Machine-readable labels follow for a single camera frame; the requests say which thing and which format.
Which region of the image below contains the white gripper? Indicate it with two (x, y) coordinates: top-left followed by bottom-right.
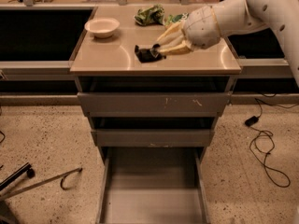
(157, 6), (221, 56)

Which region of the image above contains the black rxbar chocolate wrapper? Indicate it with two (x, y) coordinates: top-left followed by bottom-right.
(135, 44), (165, 63)

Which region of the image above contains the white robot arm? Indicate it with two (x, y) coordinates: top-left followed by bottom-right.
(157, 0), (299, 84)

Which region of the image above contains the grey drawer cabinet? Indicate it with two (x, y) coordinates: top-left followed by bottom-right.
(70, 5), (241, 160)

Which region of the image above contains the top grey drawer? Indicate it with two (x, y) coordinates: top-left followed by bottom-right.
(78, 92), (230, 118)

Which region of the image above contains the middle grey drawer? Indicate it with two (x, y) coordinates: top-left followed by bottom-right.
(92, 129), (214, 147)

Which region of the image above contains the bottom grey open drawer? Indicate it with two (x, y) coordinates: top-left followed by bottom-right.
(95, 147), (210, 224)

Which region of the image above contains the green chip bag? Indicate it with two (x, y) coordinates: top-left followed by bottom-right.
(164, 13), (189, 27)

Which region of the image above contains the crumpled green snack bag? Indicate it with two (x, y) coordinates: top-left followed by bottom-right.
(134, 5), (164, 26)

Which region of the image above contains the white bowl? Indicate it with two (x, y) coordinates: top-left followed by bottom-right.
(84, 18), (120, 38)

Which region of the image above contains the grey metal bent rod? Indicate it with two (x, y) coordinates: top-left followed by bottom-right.
(0, 167), (83, 202)

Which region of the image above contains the black chair leg with caster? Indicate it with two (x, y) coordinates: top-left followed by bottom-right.
(0, 162), (35, 190)

